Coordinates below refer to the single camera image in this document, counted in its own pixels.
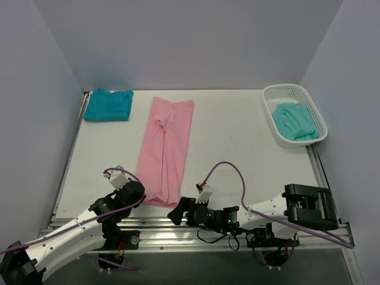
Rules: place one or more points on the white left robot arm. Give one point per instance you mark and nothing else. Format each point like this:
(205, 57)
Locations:
(35, 261)

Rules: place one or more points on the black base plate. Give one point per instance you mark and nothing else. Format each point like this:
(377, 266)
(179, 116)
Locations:
(122, 240)
(264, 238)

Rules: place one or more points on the mint green t-shirt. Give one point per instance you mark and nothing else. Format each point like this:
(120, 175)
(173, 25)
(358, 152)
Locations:
(294, 122)

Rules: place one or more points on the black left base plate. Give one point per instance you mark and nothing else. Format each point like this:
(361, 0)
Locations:
(122, 240)

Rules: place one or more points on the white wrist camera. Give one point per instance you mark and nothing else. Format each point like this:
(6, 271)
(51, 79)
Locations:
(204, 193)
(117, 178)

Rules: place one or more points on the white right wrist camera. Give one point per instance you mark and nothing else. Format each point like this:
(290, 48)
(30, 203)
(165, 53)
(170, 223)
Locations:
(204, 193)

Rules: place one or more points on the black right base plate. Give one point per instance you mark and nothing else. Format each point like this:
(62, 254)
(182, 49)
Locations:
(264, 238)

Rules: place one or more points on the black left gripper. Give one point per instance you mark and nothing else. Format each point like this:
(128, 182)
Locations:
(138, 192)

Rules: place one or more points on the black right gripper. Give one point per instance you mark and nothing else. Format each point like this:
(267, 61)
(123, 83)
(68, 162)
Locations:
(188, 214)

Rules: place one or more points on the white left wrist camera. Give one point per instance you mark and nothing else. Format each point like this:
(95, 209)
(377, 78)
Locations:
(117, 178)

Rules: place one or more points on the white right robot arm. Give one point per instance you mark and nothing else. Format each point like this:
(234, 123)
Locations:
(305, 206)

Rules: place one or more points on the white perforated plastic basket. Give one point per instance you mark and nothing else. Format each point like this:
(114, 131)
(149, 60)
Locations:
(274, 95)

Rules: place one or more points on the teal folded t-shirt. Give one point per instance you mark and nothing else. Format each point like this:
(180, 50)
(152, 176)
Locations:
(107, 106)

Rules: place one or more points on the aluminium rail frame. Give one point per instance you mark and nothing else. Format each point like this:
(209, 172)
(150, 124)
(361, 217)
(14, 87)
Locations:
(160, 235)

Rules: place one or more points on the pink t-shirt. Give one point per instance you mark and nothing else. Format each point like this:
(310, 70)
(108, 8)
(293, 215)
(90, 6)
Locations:
(163, 152)

